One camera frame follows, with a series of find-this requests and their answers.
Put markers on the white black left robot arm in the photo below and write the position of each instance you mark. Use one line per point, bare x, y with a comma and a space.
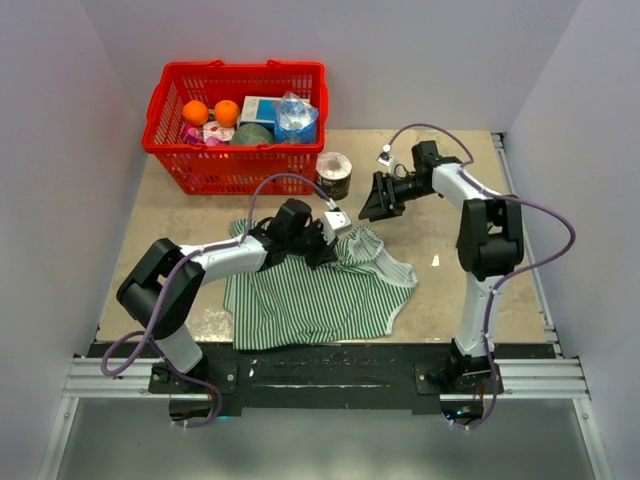
160, 290

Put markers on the black wrapped toilet roll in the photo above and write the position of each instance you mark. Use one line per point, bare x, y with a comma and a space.
333, 174

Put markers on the pink white snack packet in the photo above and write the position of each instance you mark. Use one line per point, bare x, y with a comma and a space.
210, 134

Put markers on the red plastic shopping basket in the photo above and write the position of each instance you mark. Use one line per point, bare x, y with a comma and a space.
290, 169

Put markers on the orange fruit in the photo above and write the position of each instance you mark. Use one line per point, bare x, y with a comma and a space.
226, 113
195, 113

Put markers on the green white striped garment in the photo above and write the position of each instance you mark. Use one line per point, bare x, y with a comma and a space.
356, 297

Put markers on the blue wrapped tissue pack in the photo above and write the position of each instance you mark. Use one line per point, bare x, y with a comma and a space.
295, 120

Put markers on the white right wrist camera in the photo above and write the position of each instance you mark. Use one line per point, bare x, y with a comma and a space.
387, 159

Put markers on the left orange fruit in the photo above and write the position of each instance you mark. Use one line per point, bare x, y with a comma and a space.
195, 113

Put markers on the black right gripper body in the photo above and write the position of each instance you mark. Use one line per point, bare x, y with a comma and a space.
407, 190

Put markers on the right orange fruit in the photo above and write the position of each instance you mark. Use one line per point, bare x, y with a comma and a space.
226, 113

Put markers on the white blue carton box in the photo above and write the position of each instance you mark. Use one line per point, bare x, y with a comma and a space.
260, 110

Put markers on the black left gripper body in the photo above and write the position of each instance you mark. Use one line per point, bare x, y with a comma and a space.
312, 245

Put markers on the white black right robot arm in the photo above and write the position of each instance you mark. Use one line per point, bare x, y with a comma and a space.
490, 245

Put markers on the green melon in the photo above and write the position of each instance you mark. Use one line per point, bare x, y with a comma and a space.
252, 134

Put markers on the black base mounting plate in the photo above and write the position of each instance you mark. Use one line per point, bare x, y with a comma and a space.
339, 376

